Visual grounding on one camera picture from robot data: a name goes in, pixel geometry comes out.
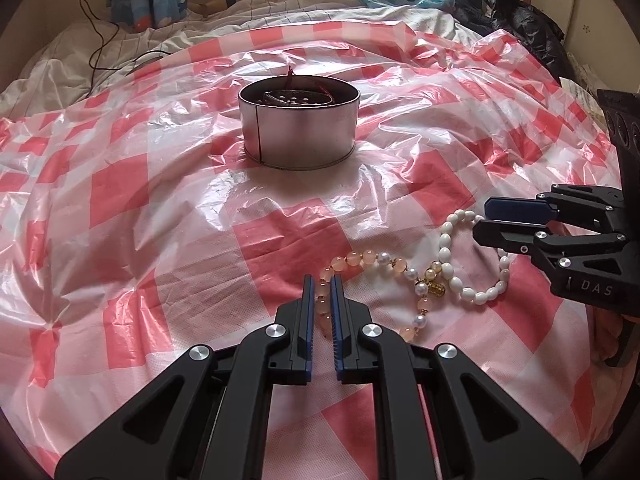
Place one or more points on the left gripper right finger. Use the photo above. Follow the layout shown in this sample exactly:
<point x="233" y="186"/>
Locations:
<point x="354" y="363"/>

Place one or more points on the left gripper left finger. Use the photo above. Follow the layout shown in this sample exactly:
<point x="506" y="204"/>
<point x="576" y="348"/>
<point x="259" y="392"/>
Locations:
<point x="292" y="363"/>

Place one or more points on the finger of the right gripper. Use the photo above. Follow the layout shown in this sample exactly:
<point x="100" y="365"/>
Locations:
<point x="515" y="237"/>
<point x="520" y="210"/>

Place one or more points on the right hand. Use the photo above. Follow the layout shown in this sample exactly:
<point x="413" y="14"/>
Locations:
<point x="606" y="333"/>

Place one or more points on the black down jacket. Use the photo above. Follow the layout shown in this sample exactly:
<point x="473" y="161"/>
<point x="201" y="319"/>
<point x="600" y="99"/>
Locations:
<point x="541" y="36"/>

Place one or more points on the tree pattern headboard panel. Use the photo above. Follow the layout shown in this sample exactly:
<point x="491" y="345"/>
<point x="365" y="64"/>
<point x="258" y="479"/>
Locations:
<point x="599" y="37"/>

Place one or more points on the round silver metal tin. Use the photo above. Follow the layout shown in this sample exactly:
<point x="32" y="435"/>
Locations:
<point x="299" y="122"/>

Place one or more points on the blue plastic bag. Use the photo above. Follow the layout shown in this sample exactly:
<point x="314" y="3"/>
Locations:
<point x="443" y="5"/>

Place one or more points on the black right camera box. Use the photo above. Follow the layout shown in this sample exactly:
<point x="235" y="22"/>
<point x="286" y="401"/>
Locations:
<point x="621" y="111"/>

